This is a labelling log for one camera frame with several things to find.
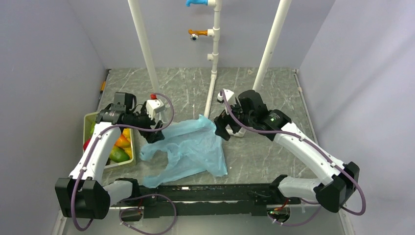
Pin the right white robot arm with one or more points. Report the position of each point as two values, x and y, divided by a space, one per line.
336 184

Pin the orange handled tool at wall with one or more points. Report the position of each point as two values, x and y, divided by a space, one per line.
103 84

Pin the red fake apple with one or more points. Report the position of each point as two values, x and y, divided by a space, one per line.
86 143

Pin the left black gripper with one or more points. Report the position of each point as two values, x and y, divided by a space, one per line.
152 136

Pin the light blue plastic bag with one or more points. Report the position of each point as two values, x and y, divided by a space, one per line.
192 147

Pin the yellow fake fruit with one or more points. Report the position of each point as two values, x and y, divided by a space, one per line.
127 133

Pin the pale green fruit basket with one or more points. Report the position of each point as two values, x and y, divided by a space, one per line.
88 128

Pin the white PVC pipe frame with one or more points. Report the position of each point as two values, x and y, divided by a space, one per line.
214 33

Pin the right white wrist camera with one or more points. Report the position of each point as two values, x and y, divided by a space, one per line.
227 95

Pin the green orange fake mango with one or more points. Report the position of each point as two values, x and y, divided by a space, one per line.
118 155

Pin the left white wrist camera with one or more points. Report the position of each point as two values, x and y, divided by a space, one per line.
154 107

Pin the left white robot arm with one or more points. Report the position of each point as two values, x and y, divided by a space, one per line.
81 194

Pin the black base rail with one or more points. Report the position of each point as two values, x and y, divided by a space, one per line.
224 199

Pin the orange red fake mango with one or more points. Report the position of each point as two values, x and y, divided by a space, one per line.
123 142

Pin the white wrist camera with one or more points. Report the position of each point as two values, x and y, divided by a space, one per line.
227 95
154 107

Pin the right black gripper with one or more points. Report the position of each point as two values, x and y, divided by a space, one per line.
221 130

